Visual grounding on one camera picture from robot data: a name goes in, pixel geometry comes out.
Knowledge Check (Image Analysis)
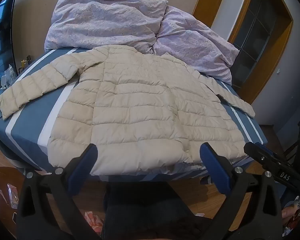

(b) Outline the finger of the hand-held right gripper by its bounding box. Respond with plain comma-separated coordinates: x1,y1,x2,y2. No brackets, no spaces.
243,142,283,171

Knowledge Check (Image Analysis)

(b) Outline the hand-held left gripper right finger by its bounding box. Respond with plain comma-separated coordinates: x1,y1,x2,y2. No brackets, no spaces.
199,142,283,240

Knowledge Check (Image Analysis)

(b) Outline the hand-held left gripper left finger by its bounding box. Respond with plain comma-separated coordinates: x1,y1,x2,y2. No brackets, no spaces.
16,143,102,240

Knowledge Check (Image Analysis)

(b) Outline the beige puffer jacket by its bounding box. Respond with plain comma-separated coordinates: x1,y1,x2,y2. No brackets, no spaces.
0,44,256,177

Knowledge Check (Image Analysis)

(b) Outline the red white printed packet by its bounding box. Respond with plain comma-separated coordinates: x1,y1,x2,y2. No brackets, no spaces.
281,196,300,233

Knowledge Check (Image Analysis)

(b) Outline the pink floral cloth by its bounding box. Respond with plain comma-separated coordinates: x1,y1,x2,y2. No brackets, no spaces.
84,209,105,238

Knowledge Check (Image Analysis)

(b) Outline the bed with blue striped sheet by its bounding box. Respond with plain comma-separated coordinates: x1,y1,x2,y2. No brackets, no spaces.
0,46,268,188

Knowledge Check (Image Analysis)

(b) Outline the clear plastic packet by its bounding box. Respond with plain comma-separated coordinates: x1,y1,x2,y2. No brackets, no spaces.
6,184,20,209

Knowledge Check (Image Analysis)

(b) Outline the wooden side table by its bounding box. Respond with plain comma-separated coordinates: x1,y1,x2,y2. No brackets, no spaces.
0,166,23,230

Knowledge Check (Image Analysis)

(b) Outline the clear plastic bag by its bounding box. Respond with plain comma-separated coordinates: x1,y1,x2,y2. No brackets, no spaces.
3,64,16,86

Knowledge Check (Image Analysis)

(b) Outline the dark padded headboard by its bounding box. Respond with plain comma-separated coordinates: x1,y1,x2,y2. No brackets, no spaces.
231,0,278,80

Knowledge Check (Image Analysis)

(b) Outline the lilac floral duvet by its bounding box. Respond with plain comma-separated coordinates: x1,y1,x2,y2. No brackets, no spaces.
44,0,240,85

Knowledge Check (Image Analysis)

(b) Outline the dark flat screen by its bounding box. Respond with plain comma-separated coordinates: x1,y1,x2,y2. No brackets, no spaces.
0,0,18,105

